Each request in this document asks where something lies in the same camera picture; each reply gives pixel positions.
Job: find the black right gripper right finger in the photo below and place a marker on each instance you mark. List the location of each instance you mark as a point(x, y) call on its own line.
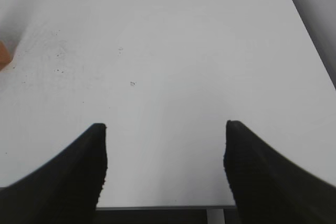
point(269, 188)

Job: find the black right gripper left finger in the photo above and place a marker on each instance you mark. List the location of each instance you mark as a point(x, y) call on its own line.
point(64, 190)

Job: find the orange soda plastic bottle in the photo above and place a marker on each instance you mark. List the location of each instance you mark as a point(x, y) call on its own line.
point(5, 57)

